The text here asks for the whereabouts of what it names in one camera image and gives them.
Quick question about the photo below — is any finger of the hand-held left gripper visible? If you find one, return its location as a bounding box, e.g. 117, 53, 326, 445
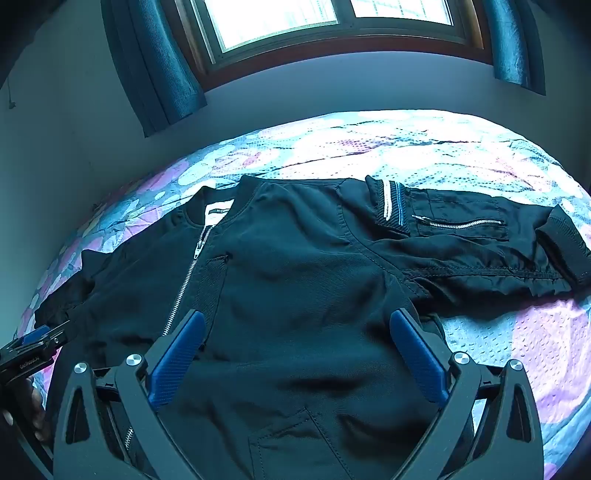
11, 320, 78, 358

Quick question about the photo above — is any person's left hand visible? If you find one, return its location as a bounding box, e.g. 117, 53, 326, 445
25, 376, 49, 446

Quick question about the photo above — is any black bomber jacket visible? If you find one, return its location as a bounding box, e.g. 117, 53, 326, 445
34, 174, 591, 480

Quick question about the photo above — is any floral bed blanket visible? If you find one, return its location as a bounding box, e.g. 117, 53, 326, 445
16, 109, 591, 480

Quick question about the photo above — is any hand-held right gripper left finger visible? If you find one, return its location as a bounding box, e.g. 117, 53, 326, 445
52, 310, 208, 480

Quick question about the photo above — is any wooden framed window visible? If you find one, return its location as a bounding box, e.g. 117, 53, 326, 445
173, 0, 492, 90

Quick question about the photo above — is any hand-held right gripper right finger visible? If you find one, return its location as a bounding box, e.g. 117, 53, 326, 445
389, 308, 546, 480

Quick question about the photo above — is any blue curtain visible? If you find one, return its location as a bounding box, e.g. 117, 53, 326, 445
485, 0, 548, 97
100, 0, 208, 138

